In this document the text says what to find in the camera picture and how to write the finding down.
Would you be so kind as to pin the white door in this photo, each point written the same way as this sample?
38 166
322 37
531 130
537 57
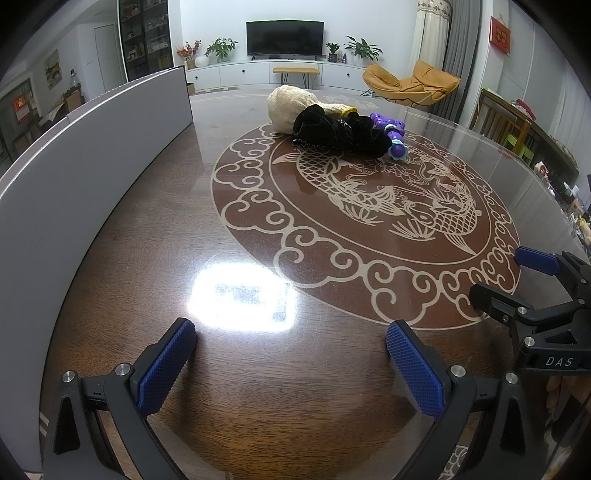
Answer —
105 57

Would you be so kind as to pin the red and white cloth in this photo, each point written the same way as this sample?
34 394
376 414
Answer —
522 106

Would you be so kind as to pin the white round vase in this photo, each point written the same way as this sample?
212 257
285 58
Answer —
202 61

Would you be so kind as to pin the clutter of small bottles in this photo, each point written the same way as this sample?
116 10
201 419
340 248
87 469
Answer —
568 198

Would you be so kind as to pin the black fuzzy cloth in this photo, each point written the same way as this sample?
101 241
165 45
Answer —
364 138

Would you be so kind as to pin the black velvet beaded pouch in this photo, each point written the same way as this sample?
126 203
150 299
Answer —
314 124

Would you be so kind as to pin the orange rocking chair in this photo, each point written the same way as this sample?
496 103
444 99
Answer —
415 83

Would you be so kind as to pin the patterned wooden desktop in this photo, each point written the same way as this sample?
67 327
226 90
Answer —
323 392

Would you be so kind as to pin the grey curtain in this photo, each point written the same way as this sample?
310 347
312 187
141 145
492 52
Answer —
461 55

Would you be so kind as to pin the grey curved board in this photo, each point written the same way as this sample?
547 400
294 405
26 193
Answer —
69 207

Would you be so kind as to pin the large water jug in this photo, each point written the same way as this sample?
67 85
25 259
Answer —
75 82

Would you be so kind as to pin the dark glass display cabinet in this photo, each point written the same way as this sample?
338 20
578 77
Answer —
143 39

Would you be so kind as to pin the wooden bench with black legs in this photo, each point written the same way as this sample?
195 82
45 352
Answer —
295 70

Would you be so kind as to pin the cream knit bag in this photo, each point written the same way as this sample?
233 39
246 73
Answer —
286 108

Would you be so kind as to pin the red wall hanging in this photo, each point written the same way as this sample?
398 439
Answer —
500 34

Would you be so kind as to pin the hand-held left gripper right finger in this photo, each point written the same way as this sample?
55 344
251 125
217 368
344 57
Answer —
415 369

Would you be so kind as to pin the red flower arrangement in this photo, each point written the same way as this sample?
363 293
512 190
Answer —
188 51

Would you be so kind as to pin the dark glass sliding door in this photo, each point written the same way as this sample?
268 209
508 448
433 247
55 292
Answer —
14 134

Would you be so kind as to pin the large leafy potted plant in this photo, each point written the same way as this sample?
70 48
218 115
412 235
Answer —
364 50

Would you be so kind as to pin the red wall calendar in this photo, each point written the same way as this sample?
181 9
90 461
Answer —
21 107

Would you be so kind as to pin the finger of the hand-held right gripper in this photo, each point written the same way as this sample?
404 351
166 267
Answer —
535 261
494 302

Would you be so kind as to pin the black flat television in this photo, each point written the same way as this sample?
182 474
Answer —
285 39

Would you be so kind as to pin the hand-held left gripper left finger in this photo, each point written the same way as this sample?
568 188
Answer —
166 369

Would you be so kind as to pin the framed wall picture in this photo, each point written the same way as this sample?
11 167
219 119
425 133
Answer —
52 69

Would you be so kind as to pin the covered standing air conditioner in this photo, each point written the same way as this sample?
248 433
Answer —
431 32

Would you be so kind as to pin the white television cabinet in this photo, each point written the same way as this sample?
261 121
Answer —
240 74

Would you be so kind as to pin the bushy green potted plant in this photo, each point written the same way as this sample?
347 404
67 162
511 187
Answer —
221 48

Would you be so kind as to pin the small green potted plant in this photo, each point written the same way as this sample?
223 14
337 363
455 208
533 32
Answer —
332 50

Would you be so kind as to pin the purple plastic toy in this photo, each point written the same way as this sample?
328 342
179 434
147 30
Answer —
388 123

